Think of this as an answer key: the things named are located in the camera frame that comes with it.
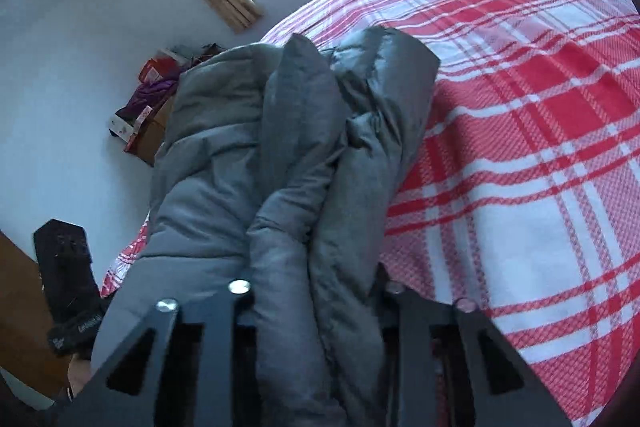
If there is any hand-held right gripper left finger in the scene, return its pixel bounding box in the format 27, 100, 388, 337
55, 279, 261, 427

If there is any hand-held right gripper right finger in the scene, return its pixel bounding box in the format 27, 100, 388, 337
380, 283, 572, 427

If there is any grey puffer jacket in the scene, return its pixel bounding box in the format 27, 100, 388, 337
90, 26, 442, 427

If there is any person's left hand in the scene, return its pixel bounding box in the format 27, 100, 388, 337
66, 353, 97, 400

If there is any brown wooden furniture panel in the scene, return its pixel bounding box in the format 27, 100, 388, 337
0, 231, 72, 399

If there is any white cardboard box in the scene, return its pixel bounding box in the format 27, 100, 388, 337
108, 105, 154, 146

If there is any wooden desk with drawers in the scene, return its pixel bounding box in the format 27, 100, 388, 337
125, 96, 177, 168

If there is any purple cloth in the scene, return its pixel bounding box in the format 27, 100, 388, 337
116, 78, 182, 122

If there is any bed with red plaid sheet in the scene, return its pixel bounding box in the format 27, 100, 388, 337
100, 0, 640, 427

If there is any red box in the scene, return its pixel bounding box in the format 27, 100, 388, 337
139, 56, 177, 84

